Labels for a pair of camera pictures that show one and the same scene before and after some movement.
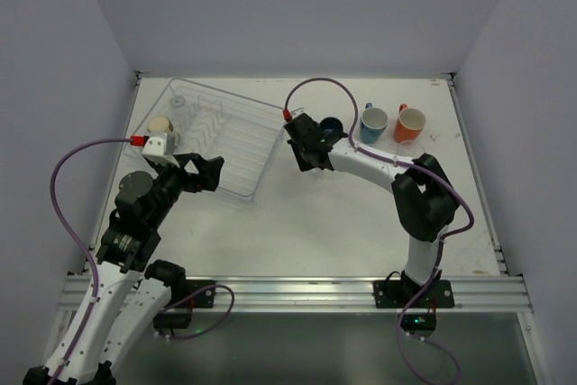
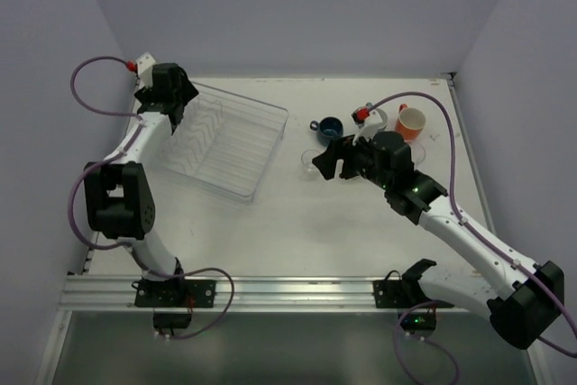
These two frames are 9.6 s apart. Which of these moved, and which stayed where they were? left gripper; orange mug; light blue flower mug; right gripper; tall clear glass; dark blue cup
Moved: left gripper; right gripper
Stayed: tall clear glass; light blue flower mug; dark blue cup; orange mug
